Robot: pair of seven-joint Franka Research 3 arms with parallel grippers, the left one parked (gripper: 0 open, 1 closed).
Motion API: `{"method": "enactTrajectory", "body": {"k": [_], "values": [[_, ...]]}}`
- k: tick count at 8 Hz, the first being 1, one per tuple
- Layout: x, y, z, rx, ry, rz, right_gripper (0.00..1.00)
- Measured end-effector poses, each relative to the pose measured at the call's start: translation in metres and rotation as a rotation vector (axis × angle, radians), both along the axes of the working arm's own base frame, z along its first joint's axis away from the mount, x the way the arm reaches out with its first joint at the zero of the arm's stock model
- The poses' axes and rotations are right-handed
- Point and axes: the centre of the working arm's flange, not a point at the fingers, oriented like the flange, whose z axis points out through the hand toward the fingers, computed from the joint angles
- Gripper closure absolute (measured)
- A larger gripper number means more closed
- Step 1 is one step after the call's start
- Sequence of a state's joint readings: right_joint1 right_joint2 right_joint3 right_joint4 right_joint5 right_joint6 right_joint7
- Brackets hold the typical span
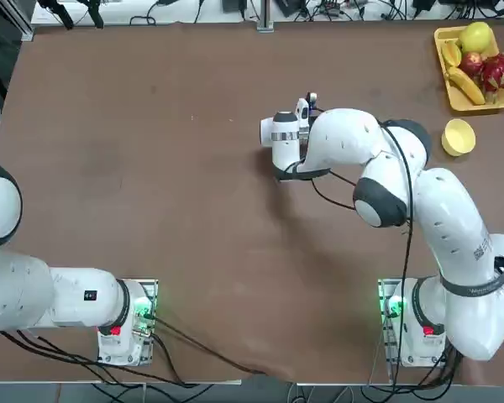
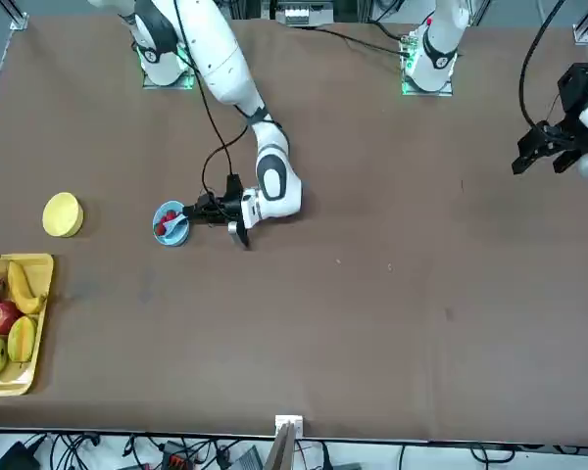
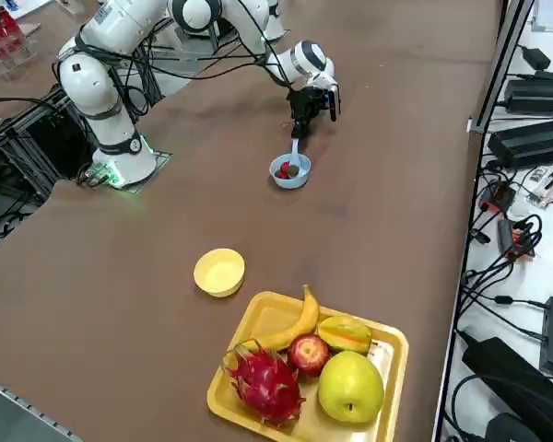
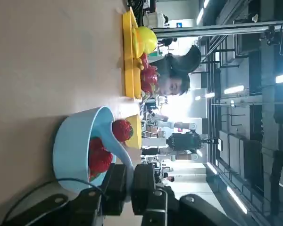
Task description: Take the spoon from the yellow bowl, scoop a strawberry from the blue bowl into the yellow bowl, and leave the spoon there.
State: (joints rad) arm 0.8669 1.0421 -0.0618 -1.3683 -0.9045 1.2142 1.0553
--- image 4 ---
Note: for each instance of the large yellow-green fruit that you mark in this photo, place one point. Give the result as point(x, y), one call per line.
point(149, 38)

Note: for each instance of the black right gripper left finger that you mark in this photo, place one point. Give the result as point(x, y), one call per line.
point(115, 186)

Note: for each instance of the aluminium frame post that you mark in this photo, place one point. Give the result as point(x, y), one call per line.
point(226, 27)

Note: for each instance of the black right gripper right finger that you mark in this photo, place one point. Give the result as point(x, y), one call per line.
point(143, 186)

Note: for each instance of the blue bowl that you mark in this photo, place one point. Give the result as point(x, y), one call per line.
point(70, 141)

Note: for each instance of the red dragon fruit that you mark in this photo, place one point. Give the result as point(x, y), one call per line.
point(149, 77)

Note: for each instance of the black background robot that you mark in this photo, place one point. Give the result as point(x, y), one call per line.
point(184, 141)

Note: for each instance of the pale blue plastic spoon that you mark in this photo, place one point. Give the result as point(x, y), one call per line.
point(118, 150)

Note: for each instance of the person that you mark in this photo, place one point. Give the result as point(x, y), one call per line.
point(173, 86)
point(171, 179)

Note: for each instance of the black chair backrest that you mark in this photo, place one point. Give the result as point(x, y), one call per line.
point(191, 58)

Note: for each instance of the yellow star fruit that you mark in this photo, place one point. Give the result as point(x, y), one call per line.
point(137, 44)

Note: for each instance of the yellow bowl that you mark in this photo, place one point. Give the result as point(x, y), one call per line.
point(136, 122)

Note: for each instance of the yellow plastic tray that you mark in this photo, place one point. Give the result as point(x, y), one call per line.
point(128, 47)

